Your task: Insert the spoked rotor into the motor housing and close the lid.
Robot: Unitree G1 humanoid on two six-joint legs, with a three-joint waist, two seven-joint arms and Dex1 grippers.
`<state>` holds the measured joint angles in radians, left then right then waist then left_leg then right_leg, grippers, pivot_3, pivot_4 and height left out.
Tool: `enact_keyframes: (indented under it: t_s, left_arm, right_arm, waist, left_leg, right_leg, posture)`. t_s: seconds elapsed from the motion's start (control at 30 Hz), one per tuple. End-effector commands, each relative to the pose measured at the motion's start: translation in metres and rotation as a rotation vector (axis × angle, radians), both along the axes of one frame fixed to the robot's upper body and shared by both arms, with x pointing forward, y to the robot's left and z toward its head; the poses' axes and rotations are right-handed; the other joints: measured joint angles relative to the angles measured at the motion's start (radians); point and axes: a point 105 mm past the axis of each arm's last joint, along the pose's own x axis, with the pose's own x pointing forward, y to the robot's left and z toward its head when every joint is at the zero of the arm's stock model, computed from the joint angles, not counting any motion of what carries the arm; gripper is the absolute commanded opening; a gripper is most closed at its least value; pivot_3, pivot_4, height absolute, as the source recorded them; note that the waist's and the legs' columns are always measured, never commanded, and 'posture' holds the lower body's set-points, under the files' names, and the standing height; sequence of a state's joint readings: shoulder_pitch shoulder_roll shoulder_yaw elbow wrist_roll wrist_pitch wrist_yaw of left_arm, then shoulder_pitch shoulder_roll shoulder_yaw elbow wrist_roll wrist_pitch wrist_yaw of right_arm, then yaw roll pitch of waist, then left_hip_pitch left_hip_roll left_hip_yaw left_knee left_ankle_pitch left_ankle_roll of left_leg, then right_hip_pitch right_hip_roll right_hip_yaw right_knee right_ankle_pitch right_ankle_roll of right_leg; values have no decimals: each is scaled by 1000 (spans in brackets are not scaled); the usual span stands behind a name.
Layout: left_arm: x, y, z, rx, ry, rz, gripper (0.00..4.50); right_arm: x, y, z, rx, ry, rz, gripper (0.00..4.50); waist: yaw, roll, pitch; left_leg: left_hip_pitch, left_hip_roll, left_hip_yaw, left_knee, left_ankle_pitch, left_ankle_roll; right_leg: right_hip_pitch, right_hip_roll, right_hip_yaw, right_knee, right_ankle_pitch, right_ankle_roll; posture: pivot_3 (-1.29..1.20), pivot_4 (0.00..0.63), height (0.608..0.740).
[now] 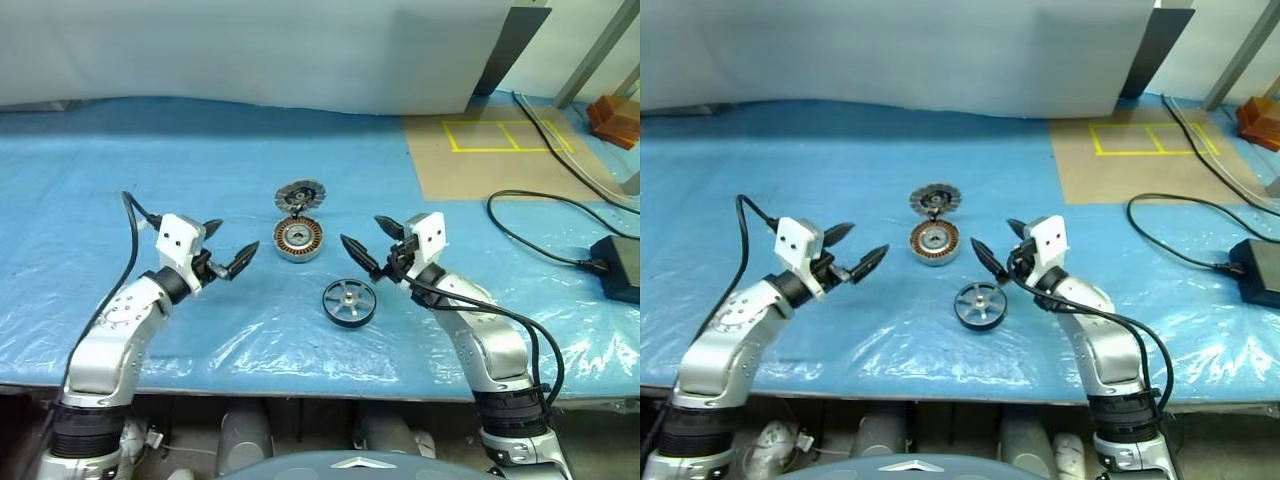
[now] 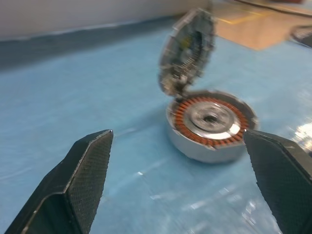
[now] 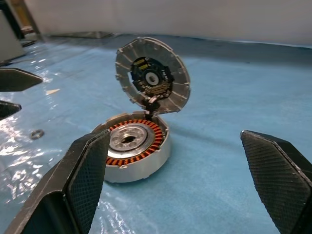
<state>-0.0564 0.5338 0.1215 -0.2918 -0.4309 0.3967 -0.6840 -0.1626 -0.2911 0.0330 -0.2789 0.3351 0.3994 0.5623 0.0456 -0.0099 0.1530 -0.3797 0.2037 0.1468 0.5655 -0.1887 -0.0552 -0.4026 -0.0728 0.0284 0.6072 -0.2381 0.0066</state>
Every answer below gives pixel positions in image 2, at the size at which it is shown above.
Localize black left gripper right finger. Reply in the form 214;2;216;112
243;129;312;234

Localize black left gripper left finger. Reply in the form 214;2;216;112
4;129;114;234

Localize silver motor base copper windings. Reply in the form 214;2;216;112
165;89;259;164

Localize round motor cover circuit board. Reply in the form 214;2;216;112
157;7;216;99

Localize blue plastic table sheet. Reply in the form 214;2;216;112
0;14;312;234

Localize black power adapter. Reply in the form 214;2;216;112
290;24;312;48

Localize brown cardboard sheet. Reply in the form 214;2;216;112
212;0;312;51

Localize white backdrop board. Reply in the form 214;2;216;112
0;0;213;42

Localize long black floor cable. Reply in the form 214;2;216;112
236;0;312;18

